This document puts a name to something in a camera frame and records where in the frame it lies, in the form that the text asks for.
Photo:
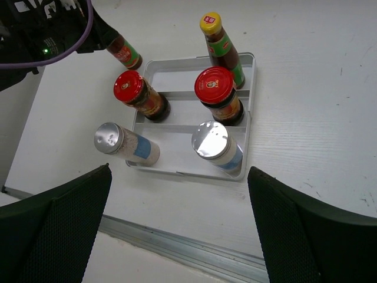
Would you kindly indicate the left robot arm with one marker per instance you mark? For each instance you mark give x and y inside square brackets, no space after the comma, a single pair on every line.
[39,33]

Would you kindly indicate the white silver-cap shaker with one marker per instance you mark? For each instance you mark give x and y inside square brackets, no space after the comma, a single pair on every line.
[212,142]
[112,139]

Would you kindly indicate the aluminium frame rail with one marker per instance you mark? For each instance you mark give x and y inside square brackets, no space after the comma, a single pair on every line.
[223,263]

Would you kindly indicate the red-lid sauce jar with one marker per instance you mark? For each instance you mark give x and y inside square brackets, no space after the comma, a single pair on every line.
[135,91]
[217,91]

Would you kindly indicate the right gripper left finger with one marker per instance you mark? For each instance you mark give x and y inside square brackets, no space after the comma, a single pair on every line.
[49,237]

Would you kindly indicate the white divided organizer tray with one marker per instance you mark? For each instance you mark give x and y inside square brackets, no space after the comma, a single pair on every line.
[175,80]

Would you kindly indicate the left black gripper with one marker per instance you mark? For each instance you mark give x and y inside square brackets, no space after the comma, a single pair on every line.
[101,34]

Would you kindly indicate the tall sauce bottle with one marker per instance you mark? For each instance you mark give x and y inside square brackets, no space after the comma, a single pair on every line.
[221,50]
[125,53]

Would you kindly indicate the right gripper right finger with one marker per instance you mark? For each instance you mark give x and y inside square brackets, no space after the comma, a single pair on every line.
[306,240]

